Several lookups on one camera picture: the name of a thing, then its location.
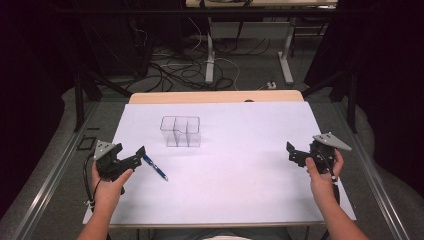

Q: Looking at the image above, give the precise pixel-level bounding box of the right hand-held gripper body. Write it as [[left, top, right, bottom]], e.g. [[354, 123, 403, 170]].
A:
[[308, 131, 353, 175]]

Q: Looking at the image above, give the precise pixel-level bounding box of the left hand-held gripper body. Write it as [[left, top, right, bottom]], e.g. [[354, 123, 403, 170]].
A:
[[92, 139, 135, 183]]

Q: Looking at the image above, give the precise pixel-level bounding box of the blue pen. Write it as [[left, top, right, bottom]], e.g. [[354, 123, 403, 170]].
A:
[[142, 154, 169, 182]]

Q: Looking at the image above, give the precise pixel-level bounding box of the clear plastic pen holder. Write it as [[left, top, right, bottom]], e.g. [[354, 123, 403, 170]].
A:
[[159, 115, 202, 149]]

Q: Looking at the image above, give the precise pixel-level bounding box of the person's left hand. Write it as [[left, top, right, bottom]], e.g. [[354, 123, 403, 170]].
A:
[[90, 162, 135, 215]]

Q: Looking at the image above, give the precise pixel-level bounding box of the person's right hand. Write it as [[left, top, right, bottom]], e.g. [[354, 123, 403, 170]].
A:
[[304, 149, 345, 205]]

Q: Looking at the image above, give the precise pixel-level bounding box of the black metal stand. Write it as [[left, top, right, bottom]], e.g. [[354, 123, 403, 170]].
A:
[[73, 64, 134, 133], [300, 64, 359, 135]]

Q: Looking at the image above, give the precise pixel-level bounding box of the white table mat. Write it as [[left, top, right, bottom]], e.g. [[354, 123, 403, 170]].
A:
[[82, 101, 357, 226]]

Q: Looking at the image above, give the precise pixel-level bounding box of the black curtain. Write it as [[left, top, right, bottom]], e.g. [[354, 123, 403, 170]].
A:
[[0, 0, 81, 221], [304, 0, 424, 199]]

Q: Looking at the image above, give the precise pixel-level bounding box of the white desk with metal legs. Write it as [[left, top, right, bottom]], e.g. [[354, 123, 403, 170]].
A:
[[184, 0, 338, 86]]

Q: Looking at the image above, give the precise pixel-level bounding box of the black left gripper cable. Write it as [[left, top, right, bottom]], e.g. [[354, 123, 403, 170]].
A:
[[82, 150, 103, 212]]

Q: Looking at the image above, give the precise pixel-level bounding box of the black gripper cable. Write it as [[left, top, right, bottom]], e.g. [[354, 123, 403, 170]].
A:
[[319, 149, 341, 206], [82, 150, 103, 212]]

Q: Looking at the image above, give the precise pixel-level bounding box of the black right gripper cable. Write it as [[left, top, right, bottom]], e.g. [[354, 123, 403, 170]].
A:
[[319, 149, 341, 206]]

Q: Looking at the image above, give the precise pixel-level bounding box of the metal floor rail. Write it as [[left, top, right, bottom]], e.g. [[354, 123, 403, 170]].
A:
[[12, 101, 100, 240], [333, 101, 412, 240]]

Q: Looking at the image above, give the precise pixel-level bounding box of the tangle of floor cables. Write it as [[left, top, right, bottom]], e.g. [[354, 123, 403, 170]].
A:
[[126, 16, 273, 93]]

